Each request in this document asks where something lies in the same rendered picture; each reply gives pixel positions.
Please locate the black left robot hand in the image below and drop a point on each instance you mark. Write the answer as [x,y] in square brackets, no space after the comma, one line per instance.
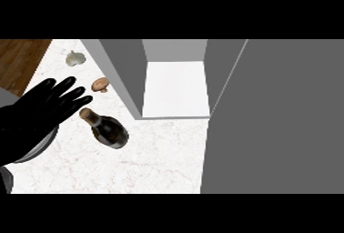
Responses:
[40,106]

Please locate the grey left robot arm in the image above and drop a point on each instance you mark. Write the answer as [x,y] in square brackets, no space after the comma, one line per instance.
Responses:
[44,142]

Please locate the dark wine bottle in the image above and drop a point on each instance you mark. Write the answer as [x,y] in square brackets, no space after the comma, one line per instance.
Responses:
[108,132]

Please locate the grey open cabinet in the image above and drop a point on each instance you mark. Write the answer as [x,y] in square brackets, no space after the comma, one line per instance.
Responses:
[165,82]

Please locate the dark grey cabinet door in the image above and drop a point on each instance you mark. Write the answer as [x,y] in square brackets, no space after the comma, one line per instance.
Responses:
[278,121]

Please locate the brown mushroom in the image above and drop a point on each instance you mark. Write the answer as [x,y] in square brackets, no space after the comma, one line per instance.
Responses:
[100,85]

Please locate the white garlic bulb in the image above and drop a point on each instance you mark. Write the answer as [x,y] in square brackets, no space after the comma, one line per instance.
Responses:
[74,58]

